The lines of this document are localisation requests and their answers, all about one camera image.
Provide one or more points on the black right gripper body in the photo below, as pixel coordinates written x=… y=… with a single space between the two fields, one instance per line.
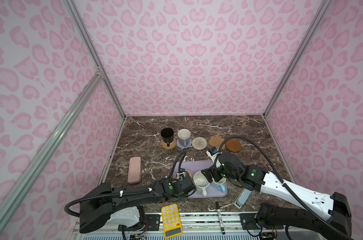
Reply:
x=217 y=174

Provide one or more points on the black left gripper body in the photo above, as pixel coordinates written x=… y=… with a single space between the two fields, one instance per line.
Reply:
x=184 y=197

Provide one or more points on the light blue mug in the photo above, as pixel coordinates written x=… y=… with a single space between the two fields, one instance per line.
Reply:
x=220 y=185

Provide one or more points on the brown round wooden coaster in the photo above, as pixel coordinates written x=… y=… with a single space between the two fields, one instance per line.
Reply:
x=233 y=145

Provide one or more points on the beige patterned round coaster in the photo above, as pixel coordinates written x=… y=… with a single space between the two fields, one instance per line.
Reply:
x=199 y=143

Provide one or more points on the grey round coaster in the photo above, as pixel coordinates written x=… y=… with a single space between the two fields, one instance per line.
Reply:
x=183 y=144

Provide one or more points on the woven straw round coaster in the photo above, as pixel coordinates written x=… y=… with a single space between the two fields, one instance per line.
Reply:
x=169 y=146

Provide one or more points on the black mug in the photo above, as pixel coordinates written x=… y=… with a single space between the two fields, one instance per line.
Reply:
x=167 y=135

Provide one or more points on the white lavender mug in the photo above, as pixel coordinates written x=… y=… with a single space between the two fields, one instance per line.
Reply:
x=183 y=134

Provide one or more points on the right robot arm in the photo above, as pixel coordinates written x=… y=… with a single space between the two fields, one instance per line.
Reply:
x=328 y=215

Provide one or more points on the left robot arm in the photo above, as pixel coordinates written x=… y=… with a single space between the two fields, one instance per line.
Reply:
x=98 y=205

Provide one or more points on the yellow mug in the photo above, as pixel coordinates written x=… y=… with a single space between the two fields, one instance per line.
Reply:
x=186 y=174

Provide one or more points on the cream white mug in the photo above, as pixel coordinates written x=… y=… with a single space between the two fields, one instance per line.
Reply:
x=201 y=183

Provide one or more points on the yellow calculator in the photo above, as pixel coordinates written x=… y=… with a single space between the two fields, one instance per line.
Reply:
x=171 y=222

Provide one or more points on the light blue case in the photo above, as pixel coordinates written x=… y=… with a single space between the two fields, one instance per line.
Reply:
x=242 y=198

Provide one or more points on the black marker pen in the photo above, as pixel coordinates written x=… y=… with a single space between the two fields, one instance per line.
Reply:
x=221 y=223

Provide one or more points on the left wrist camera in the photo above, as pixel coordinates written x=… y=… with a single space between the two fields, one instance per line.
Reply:
x=180 y=175

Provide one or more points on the aluminium mounting rail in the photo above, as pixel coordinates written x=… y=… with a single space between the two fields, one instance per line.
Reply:
x=199 y=226

